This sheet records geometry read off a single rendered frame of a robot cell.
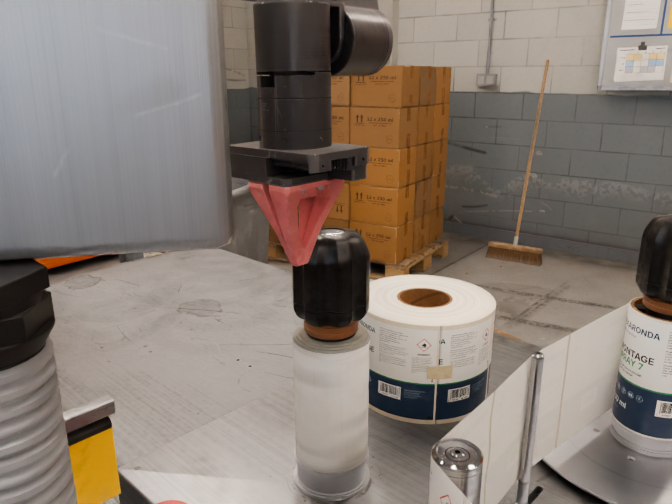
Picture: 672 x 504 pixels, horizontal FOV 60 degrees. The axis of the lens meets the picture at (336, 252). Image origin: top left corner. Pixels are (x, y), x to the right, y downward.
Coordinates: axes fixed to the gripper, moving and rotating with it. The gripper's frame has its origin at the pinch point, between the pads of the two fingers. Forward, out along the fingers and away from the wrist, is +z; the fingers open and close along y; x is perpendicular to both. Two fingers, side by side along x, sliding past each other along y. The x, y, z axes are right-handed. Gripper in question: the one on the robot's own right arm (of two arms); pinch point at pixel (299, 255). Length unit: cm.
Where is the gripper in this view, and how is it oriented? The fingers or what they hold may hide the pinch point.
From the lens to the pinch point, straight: 49.0
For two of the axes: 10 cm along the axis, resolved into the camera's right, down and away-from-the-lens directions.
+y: -7.4, -1.9, 6.5
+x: -6.8, 2.2, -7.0
